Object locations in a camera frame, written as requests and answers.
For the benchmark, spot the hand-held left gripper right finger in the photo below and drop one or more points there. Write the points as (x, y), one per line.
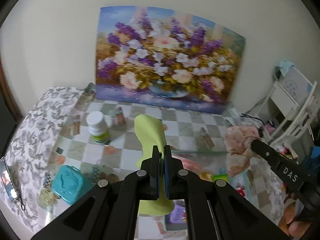
(167, 177)

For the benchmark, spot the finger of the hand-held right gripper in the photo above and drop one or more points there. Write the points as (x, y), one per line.
(263, 151)

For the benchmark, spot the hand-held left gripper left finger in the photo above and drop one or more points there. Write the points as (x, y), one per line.
(156, 175)

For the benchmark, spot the dusty pink cloth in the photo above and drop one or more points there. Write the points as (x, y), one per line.
(240, 140)

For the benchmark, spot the pink white fluffy towel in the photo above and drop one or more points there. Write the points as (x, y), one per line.
(195, 166)

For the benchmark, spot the purple cartoon wipes packet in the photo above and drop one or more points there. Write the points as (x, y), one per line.
(177, 215)

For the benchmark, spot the lime green cloth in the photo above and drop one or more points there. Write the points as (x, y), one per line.
(150, 135)

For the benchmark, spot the person's right hand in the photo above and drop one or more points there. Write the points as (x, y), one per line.
(292, 220)

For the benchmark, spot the red white knitted item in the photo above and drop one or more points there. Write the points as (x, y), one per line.
(240, 190)

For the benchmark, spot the green tissue box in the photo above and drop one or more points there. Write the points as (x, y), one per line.
(221, 176)

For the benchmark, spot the white chair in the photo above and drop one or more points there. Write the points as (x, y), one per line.
(282, 100)

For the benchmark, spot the white pill bottle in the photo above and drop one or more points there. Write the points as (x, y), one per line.
(98, 130)

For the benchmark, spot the white printed bag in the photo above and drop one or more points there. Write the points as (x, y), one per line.
(297, 82)

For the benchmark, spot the light blue cloth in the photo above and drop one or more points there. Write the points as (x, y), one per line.
(286, 66)

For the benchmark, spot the teal plastic box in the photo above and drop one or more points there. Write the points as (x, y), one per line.
(67, 182)

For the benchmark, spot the flower painting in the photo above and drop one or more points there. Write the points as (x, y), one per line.
(162, 55)

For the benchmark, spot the grey floral cloth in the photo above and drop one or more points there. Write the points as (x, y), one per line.
(37, 130)

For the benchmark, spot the smartphone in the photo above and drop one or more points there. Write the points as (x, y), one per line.
(7, 180)

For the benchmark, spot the brown wooden frame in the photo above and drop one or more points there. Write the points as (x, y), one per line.
(10, 92)

